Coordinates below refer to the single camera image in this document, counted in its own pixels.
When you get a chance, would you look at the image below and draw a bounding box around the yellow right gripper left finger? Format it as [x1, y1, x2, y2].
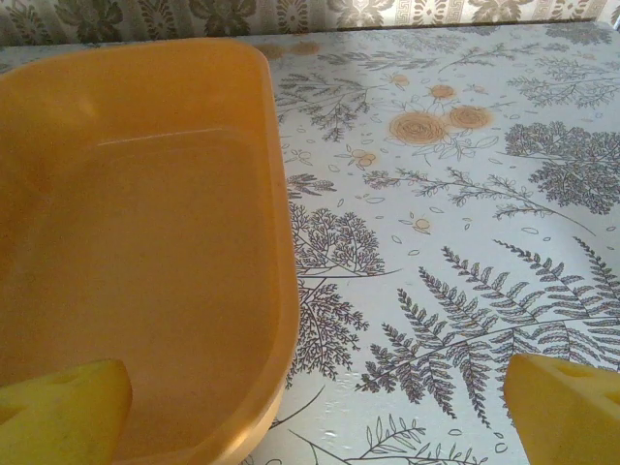
[0, 357, 134, 465]

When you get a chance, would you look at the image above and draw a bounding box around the floral patterned tablecloth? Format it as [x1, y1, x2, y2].
[0, 21, 620, 465]

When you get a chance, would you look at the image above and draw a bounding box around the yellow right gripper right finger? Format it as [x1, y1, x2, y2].
[503, 352, 620, 465]

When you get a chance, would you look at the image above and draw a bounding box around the orange plastic bin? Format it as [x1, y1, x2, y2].
[0, 37, 300, 465]

